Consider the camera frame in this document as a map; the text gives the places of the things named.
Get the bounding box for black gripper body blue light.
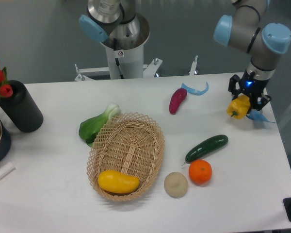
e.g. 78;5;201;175
239;70;270;101

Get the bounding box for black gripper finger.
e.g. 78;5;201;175
247;94;272;114
228;74;241;100

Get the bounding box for yellow bell pepper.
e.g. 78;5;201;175
226;95;251;119

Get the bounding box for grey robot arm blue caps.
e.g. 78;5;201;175
79;0;291;119

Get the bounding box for blue crumpled ribbon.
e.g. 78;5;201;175
246;109;275;124

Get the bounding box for blue ribbon strip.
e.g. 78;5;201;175
181;82;209;96

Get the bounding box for purple eggplant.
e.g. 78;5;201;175
169;88;187;115

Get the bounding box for dark green cucumber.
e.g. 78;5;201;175
183;134;229;165

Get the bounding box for orange tangerine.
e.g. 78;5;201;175
188;160;212;184

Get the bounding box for beige steamed bun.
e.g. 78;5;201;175
164;172;188;199

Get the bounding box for woven wicker basket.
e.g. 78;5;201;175
87;113;165;201

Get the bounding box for green bok choy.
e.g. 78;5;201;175
78;103;121;147

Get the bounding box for yellow mango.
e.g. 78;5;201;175
97;170;140;194

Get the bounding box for black cylindrical vase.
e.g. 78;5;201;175
0;80;44;133

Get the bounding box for white plastic strip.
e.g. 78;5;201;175
0;162;16;180

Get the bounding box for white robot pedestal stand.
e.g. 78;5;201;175
74;13;199;82

